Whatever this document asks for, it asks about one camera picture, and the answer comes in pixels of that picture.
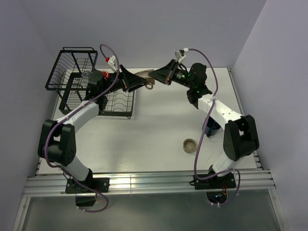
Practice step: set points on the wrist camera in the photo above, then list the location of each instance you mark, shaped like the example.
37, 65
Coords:
111, 61
181, 55

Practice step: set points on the small beige stone bowl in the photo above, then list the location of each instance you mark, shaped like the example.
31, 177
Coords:
189, 146

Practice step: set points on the dark blue mug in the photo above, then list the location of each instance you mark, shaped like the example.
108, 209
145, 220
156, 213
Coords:
211, 128

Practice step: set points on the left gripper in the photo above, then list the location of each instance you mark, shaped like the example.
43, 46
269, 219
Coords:
128, 81

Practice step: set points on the black wire dish rack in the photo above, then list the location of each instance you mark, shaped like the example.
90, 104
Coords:
74, 59

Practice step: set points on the aluminium mounting rail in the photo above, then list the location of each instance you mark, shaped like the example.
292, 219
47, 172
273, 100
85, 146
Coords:
52, 185

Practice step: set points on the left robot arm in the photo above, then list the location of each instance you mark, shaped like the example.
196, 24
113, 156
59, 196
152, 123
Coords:
57, 144

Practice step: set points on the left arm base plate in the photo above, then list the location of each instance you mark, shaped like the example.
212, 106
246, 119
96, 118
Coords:
98, 184

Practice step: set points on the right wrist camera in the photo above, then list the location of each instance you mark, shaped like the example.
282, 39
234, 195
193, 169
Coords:
181, 55

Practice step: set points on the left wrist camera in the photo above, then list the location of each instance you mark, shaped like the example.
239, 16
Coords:
111, 61

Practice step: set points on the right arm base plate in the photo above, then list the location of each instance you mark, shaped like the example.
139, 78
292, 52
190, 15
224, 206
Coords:
226, 182

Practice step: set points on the clear glass tumbler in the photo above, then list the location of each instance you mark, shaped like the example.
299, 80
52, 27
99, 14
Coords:
86, 74

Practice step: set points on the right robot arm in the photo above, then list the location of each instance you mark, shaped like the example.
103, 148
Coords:
240, 132

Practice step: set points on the red ceramic mug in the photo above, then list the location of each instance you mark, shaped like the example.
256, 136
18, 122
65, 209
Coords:
106, 75

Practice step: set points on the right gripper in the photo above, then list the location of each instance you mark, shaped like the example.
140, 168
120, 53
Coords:
166, 74

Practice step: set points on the brown ribbed mug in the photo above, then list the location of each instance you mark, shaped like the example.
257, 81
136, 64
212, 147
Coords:
150, 81

